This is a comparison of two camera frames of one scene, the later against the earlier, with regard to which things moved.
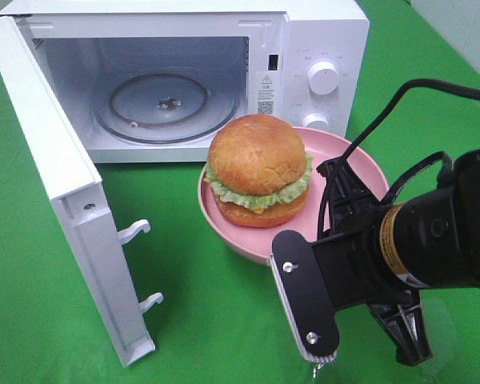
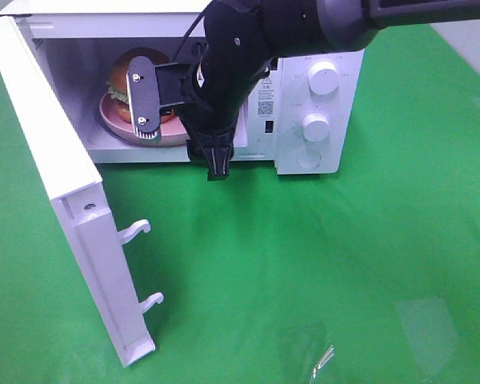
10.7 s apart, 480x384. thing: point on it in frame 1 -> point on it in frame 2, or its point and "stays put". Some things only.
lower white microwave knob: [316, 122] stays put
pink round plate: [251, 243] -> [171, 132]
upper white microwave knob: [322, 78] stays put
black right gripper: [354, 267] -> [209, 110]
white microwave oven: [149, 82] stays put
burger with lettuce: [258, 171] -> [118, 84]
